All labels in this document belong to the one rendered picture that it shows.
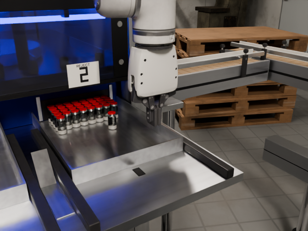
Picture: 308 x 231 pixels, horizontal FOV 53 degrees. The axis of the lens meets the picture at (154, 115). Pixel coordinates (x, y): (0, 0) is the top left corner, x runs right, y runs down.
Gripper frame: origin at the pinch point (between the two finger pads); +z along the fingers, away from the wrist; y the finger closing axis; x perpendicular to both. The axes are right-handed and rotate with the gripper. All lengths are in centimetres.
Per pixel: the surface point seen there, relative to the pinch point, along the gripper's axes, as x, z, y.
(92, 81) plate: -22.9, -2.7, 4.8
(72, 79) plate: -22.9, -4.1, 10.2
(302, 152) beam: -15, 42, -87
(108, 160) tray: 3.0, 5.9, 12.4
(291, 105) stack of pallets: -115, 80, -229
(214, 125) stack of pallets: -143, 95, -157
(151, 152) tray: 3.0, 7.1, 2.4
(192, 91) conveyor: -34, 10, -38
